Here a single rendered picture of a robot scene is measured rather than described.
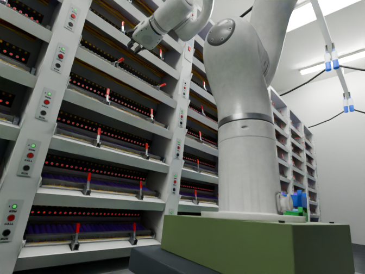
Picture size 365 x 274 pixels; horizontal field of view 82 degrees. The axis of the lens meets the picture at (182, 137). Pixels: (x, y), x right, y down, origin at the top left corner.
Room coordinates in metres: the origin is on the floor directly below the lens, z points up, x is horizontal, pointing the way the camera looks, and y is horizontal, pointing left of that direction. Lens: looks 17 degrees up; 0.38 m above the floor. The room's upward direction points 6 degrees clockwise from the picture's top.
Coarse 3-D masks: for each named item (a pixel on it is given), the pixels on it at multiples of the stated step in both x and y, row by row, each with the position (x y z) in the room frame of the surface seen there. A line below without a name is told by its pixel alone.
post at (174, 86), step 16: (176, 64) 1.23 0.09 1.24; (176, 80) 1.21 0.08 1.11; (160, 112) 1.30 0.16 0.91; (176, 112) 1.19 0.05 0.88; (176, 128) 1.20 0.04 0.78; (160, 144) 1.26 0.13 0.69; (176, 160) 1.22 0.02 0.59; (160, 176) 1.24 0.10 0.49; (176, 192) 1.24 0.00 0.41; (176, 208) 1.25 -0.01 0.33; (160, 224) 1.20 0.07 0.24
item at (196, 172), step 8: (184, 152) 1.48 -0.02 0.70; (184, 160) 1.51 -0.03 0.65; (192, 160) 1.57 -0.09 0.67; (200, 160) 1.63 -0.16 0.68; (208, 160) 1.69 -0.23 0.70; (184, 168) 1.34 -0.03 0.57; (192, 168) 1.43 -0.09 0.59; (200, 168) 1.49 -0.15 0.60; (208, 168) 1.72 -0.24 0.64; (184, 176) 1.30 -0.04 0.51; (192, 176) 1.34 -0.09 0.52; (200, 176) 1.40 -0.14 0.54; (208, 176) 1.45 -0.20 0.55; (216, 176) 1.59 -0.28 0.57
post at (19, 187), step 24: (72, 0) 0.71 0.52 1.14; (48, 48) 0.69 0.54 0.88; (72, 48) 0.74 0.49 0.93; (48, 72) 0.71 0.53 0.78; (24, 96) 0.82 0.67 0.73; (24, 120) 0.69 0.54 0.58; (48, 120) 0.74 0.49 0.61; (24, 144) 0.71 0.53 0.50; (48, 144) 0.75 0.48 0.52; (0, 192) 0.69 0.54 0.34; (24, 192) 0.73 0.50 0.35; (0, 216) 0.70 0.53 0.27; (24, 216) 0.75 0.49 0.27; (0, 264) 0.73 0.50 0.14
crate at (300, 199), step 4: (300, 192) 1.05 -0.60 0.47; (284, 196) 1.10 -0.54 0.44; (292, 196) 1.08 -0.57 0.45; (296, 196) 1.07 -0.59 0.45; (300, 196) 1.05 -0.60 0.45; (304, 196) 1.20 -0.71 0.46; (292, 200) 1.08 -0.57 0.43; (296, 200) 1.07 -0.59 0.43; (300, 200) 1.05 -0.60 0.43; (304, 200) 1.13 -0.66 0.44; (296, 204) 1.07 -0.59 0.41; (300, 204) 1.06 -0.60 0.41; (304, 204) 1.12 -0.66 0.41
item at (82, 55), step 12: (84, 60) 0.80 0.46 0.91; (96, 60) 0.82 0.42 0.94; (96, 72) 0.98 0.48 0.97; (108, 72) 0.88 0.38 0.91; (120, 72) 0.91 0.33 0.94; (120, 84) 1.08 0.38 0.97; (132, 84) 0.97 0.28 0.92; (144, 84) 1.01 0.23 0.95; (144, 96) 1.17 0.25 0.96; (156, 96) 1.08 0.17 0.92
